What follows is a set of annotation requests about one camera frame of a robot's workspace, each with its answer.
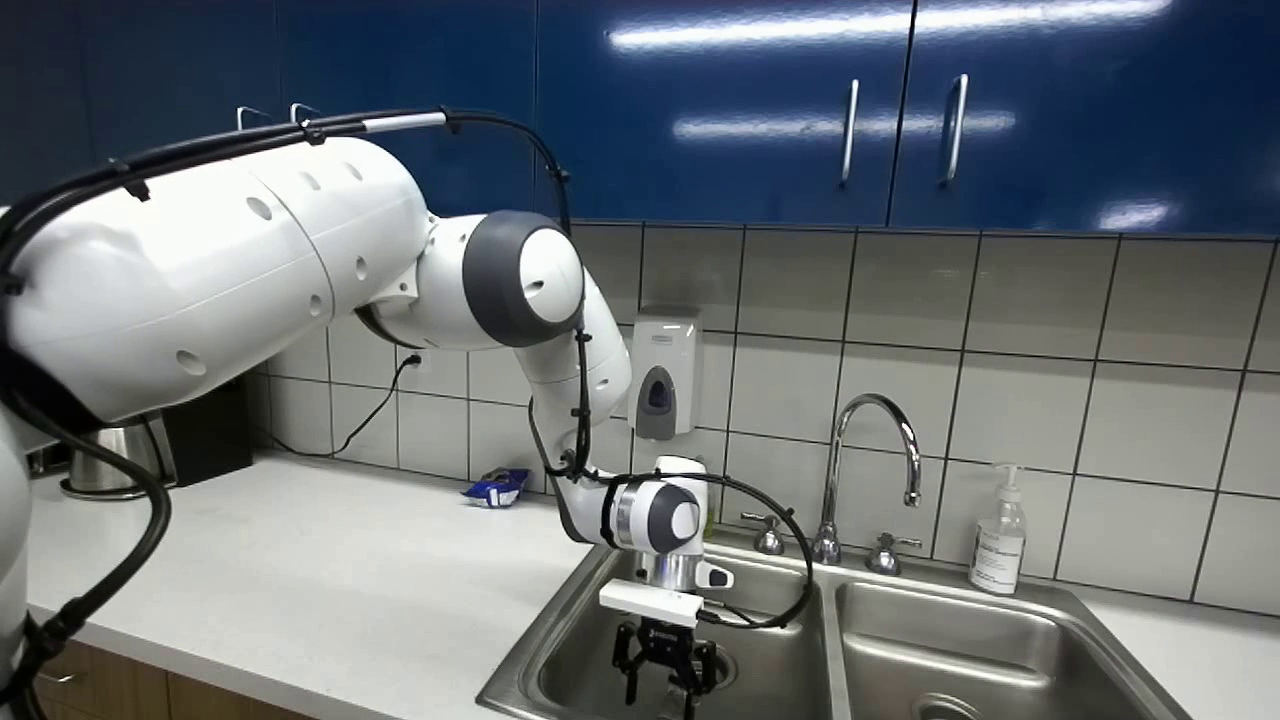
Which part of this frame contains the small grey wrist camera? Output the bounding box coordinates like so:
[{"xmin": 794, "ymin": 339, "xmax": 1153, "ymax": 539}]
[{"xmin": 690, "ymin": 560, "xmax": 740, "ymax": 600}]

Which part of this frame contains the steel coffee carafe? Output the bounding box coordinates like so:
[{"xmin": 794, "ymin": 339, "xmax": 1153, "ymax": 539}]
[{"xmin": 56, "ymin": 421, "xmax": 153, "ymax": 501}]

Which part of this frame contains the white wall soap dispenser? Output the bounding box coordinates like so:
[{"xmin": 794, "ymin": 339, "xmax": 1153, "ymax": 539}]
[{"xmin": 623, "ymin": 311, "xmax": 705, "ymax": 447}]

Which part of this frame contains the stainless steel double sink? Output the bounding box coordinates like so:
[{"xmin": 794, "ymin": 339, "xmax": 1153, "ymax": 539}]
[{"xmin": 474, "ymin": 511, "xmax": 1197, "ymax": 720}]

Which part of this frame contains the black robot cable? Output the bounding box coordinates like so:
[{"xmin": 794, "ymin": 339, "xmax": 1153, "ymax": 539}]
[{"xmin": 0, "ymin": 109, "xmax": 821, "ymax": 720}]

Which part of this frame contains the black power cord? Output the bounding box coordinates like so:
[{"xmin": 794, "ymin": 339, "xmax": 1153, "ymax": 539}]
[{"xmin": 331, "ymin": 348, "xmax": 423, "ymax": 461}]

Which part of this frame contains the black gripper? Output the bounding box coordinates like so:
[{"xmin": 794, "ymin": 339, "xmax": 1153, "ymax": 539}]
[{"xmin": 608, "ymin": 614, "xmax": 732, "ymax": 705}]

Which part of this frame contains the blue cabinet door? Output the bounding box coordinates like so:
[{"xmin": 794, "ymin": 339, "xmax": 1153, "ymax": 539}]
[
  {"xmin": 274, "ymin": 0, "xmax": 539, "ymax": 224},
  {"xmin": 0, "ymin": 0, "xmax": 283, "ymax": 204},
  {"xmin": 886, "ymin": 0, "xmax": 1280, "ymax": 245},
  {"xmin": 529, "ymin": 0, "xmax": 918, "ymax": 232}
]

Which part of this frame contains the round metal sink drain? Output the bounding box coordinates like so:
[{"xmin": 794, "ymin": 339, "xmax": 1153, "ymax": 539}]
[{"xmin": 911, "ymin": 687, "xmax": 983, "ymax": 720}]

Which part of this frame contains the chrome gooseneck faucet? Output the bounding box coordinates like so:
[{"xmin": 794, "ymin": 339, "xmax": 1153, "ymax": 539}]
[{"xmin": 809, "ymin": 392, "xmax": 926, "ymax": 568}]

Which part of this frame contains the chrome faucet knob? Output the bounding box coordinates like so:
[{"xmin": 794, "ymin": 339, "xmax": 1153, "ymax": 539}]
[
  {"xmin": 747, "ymin": 511, "xmax": 790, "ymax": 560},
  {"xmin": 865, "ymin": 532, "xmax": 908, "ymax": 578}
]

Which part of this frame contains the clear pump soap bottle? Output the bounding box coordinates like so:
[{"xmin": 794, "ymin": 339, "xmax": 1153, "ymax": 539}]
[{"xmin": 966, "ymin": 465, "xmax": 1033, "ymax": 600}]

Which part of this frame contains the blue snack packet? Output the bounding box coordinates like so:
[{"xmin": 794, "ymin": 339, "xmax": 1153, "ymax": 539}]
[{"xmin": 460, "ymin": 465, "xmax": 535, "ymax": 511}]

